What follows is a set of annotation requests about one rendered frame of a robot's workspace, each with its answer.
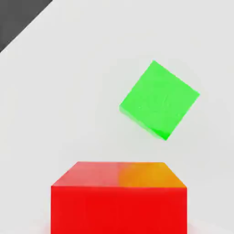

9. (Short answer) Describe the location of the small red cube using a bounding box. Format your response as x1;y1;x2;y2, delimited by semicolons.
50;161;188;234

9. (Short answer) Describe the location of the small green cube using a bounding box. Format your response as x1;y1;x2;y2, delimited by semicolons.
118;59;201;141

